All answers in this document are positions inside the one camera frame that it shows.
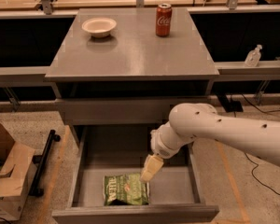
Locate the grey drawer cabinet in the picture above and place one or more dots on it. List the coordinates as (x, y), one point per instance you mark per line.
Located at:
(127, 89)

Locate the grey metal rail frame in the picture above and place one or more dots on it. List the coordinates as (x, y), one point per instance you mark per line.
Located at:
(18, 75)

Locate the clear sanitizer pump bottle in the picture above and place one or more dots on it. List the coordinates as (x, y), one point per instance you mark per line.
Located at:
(253, 57)

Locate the green jalapeno chip bag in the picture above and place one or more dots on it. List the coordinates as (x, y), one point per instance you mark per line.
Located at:
(125, 189)

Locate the closed grey top drawer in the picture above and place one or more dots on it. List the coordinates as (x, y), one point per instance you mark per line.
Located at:
(104, 111)

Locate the open grey middle drawer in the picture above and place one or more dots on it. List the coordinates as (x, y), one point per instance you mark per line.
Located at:
(175, 196)

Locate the white paper bowl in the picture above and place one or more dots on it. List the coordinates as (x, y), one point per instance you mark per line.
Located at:
(99, 27)

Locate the brown cardboard box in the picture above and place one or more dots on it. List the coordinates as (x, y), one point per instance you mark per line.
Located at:
(16, 175)

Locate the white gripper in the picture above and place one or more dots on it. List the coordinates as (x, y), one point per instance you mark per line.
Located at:
(160, 147)

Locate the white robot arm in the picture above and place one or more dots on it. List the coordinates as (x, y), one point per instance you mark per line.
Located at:
(187, 122)

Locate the black floor power box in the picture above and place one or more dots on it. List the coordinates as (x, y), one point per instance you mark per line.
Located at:
(229, 104)

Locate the red coca-cola can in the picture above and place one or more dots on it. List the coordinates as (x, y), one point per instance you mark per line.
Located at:
(163, 19)

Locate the black metal bar stand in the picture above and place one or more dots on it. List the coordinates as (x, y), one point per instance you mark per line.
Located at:
(40, 161)

